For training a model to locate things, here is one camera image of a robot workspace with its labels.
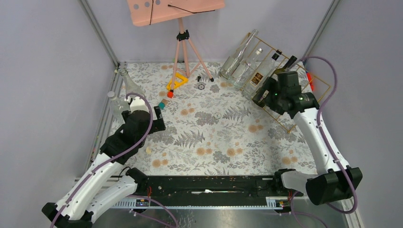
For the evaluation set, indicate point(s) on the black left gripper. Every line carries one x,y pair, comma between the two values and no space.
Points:
158,125

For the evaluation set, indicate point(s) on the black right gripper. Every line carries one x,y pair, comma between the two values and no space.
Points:
273,86

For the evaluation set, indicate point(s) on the clear bottle black cap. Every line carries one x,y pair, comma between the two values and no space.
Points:
261,73

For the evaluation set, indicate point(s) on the dark green wine bottle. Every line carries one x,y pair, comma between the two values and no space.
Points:
263,91

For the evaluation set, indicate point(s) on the frosted champagne bottle dark label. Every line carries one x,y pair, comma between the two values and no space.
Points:
130,85

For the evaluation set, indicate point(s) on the short clear glass bottle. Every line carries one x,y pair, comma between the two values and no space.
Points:
117,106

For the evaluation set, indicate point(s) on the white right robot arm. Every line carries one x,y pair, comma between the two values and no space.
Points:
334,181

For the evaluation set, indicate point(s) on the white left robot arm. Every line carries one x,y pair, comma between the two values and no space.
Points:
83,204

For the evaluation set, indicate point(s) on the red object behind rack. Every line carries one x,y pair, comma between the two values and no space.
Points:
310,80

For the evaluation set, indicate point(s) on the clear bottle silver cap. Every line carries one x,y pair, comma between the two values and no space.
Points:
244,69

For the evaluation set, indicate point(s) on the tall clear glass bottle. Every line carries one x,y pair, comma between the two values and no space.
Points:
233,60

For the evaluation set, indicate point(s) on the floral table cloth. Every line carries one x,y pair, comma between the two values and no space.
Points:
246,140

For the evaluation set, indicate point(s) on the pink music stand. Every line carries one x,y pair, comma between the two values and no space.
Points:
148,12

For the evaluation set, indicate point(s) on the gold wire wine rack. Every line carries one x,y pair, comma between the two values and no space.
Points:
297,66

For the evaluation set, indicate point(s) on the yellow triangle frame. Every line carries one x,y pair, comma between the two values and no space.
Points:
179,81

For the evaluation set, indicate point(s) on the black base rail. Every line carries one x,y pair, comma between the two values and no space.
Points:
215,191

